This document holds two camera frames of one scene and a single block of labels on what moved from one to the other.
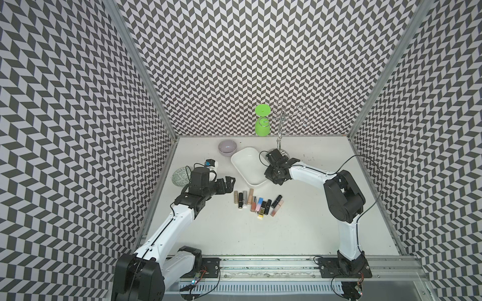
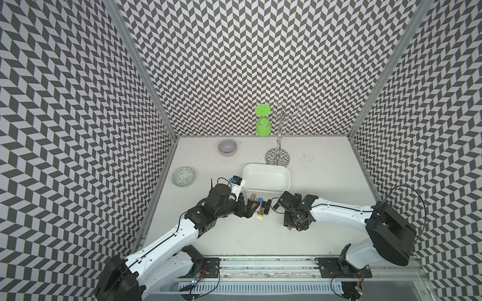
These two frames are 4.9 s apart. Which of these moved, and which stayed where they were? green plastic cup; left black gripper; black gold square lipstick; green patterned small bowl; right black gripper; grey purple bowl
Moved: right black gripper; left black gripper
Stayed: green patterned small bowl; black gold square lipstick; green plastic cup; grey purple bowl
